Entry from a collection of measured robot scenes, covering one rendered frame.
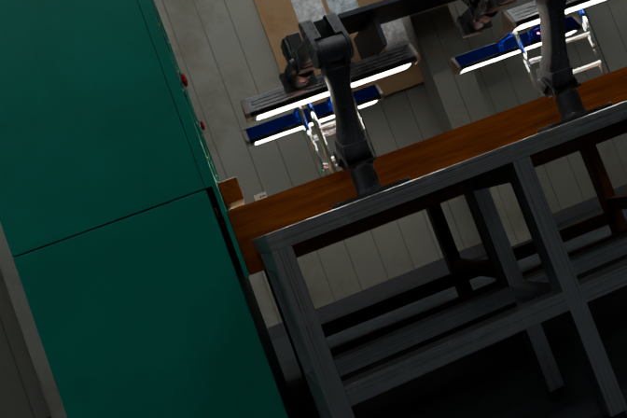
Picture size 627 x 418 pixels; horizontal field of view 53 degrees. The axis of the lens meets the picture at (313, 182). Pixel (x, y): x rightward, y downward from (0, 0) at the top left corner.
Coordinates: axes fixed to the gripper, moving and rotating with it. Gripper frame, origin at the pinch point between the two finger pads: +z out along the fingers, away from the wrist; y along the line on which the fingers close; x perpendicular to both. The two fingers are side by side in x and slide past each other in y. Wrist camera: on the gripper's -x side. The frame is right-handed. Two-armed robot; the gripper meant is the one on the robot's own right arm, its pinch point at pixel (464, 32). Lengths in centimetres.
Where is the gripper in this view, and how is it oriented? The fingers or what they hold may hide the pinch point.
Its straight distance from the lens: 217.0
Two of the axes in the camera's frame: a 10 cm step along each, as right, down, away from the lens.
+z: -1.5, 1.4, 9.8
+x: 3.5, 9.3, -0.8
